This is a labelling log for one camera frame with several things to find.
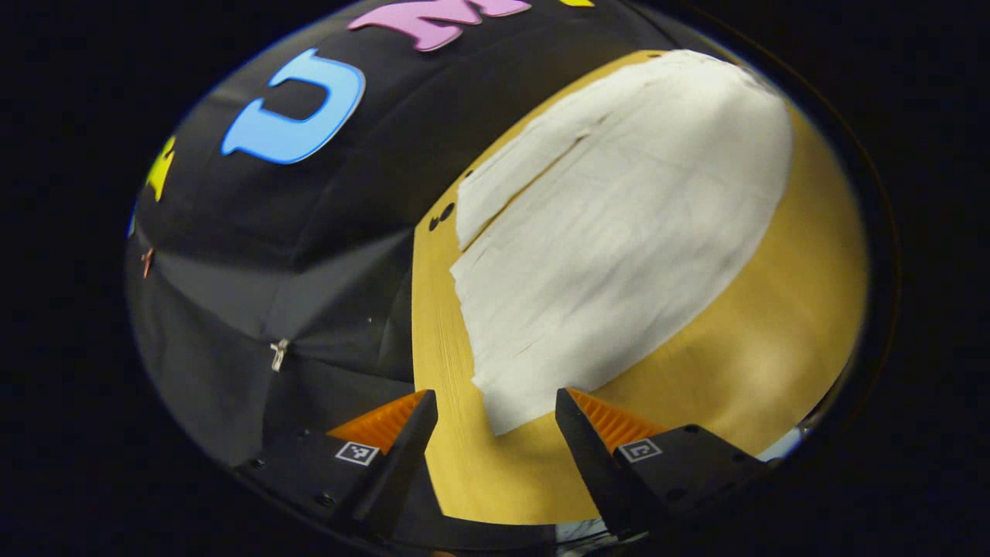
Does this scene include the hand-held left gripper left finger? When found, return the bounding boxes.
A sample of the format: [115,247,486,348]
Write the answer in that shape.
[232,389,439,542]

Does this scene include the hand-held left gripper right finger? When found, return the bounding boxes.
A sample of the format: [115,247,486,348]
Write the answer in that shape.
[555,388,766,538]

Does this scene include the white jeans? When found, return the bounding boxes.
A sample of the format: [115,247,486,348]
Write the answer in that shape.
[450,49,795,436]

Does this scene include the black backdrop cloth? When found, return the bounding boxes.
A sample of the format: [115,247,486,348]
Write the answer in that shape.
[124,0,674,473]

